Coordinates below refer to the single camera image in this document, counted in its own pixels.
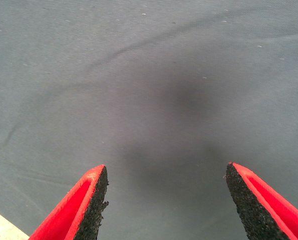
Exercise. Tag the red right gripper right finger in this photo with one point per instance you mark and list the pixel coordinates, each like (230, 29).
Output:
(264, 212)

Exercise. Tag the dark grey table cloth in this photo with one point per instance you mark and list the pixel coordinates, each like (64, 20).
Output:
(148, 75)

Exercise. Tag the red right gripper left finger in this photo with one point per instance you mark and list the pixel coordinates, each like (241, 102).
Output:
(71, 215)

